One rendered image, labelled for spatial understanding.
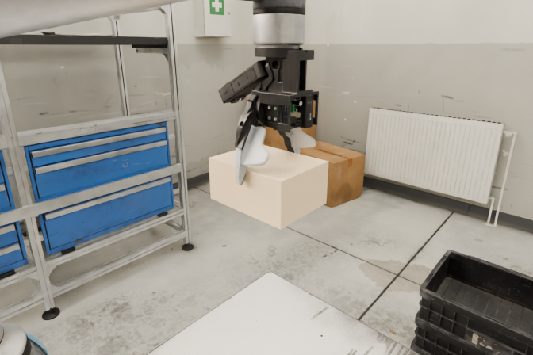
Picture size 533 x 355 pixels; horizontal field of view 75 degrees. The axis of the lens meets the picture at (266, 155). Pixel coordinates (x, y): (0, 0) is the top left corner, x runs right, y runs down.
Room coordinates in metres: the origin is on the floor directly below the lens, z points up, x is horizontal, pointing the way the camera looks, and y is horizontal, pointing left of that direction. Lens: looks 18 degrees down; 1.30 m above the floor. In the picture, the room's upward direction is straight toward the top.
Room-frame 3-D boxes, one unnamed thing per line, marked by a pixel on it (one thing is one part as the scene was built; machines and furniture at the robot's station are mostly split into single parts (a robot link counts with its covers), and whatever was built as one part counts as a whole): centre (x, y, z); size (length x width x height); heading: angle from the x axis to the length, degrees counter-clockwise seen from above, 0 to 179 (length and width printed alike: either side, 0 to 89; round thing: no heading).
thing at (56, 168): (1.73, 0.82, 0.60); 0.72 x 0.03 x 0.56; 138
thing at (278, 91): (0.53, -0.02, 1.24); 0.09 x 0.08 x 0.12; 48
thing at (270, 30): (0.53, -0.02, 1.32); 0.08 x 0.08 x 0.05
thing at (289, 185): (0.55, 0.00, 1.09); 0.16 x 0.12 x 0.07; 47
